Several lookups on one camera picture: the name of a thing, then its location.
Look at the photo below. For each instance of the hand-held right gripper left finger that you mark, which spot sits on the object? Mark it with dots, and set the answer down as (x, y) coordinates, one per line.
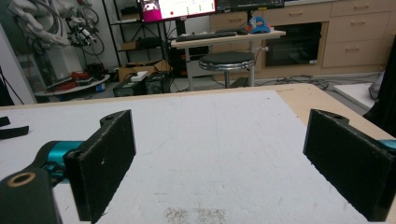
(99, 161)

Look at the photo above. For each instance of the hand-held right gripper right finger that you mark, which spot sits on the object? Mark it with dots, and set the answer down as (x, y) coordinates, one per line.
(351, 165)

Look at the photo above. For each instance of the white panel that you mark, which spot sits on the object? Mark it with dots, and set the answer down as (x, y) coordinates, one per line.
(14, 71)

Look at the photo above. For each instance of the white floor board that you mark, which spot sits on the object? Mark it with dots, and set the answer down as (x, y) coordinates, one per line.
(355, 93)

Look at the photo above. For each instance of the dark curtain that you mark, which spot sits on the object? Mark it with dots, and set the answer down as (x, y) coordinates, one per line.
(386, 99)

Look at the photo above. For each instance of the round white platform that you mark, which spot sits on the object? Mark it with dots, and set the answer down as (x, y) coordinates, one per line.
(77, 88)

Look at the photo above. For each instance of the red tool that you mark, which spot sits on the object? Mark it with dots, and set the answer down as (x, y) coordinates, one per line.
(79, 75)

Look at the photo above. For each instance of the black computer case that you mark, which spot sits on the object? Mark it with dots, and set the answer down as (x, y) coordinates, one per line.
(141, 85)

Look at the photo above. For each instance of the cardboard box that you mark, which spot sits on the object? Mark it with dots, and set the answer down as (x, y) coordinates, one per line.
(137, 69)

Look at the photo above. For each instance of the white foam mat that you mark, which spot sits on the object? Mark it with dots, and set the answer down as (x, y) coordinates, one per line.
(202, 149)

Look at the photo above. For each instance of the light wooden cabinet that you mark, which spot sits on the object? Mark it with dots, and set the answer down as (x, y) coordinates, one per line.
(355, 34)

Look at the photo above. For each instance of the black metal shelf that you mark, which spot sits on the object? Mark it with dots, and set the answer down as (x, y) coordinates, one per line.
(134, 34)

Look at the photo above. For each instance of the light wooden desk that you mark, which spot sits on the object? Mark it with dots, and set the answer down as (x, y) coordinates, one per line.
(261, 36)

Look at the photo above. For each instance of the round black stool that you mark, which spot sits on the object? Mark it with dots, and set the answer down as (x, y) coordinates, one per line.
(226, 60)

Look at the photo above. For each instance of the black keyboard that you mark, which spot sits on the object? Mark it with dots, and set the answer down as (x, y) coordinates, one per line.
(205, 36)

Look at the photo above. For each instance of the blue cap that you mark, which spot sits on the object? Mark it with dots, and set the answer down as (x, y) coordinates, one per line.
(258, 25)

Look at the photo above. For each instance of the black computer mouse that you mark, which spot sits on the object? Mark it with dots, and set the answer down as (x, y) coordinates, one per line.
(242, 32)

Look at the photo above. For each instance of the monitor with pink screen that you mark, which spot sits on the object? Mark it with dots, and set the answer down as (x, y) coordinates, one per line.
(183, 8)

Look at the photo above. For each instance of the dark monitor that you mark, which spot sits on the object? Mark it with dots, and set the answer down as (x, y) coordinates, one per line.
(249, 4)

